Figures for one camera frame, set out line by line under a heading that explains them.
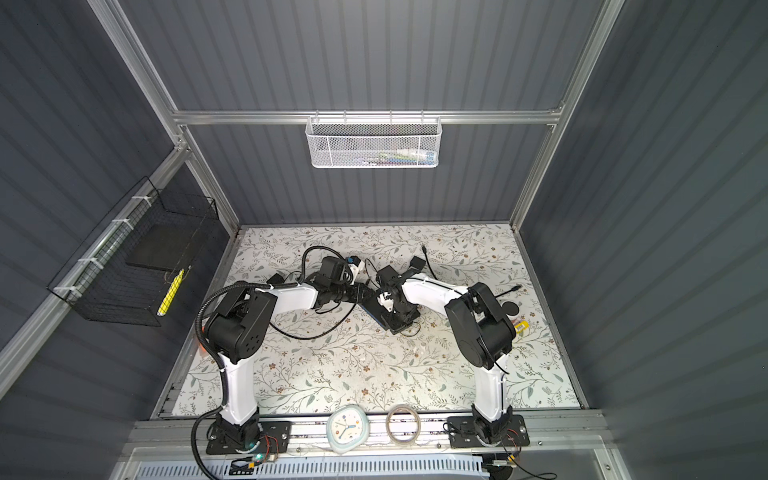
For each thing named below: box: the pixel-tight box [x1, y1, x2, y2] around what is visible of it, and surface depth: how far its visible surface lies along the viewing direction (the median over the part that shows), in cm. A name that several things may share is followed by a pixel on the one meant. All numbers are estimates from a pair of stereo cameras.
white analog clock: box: [326, 404, 369, 454], surface depth 74 cm
